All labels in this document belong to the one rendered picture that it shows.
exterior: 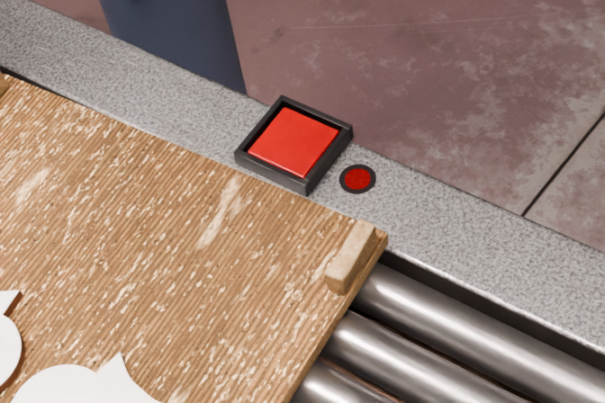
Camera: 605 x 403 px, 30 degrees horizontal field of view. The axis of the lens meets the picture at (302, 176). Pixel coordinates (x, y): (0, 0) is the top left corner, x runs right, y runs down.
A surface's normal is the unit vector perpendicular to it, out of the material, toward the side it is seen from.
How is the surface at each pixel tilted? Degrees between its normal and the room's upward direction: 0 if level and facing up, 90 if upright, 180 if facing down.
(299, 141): 0
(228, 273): 0
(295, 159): 0
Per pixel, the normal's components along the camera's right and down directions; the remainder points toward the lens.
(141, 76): -0.11, -0.60
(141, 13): -0.13, 0.80
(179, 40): 0.33, 0.73
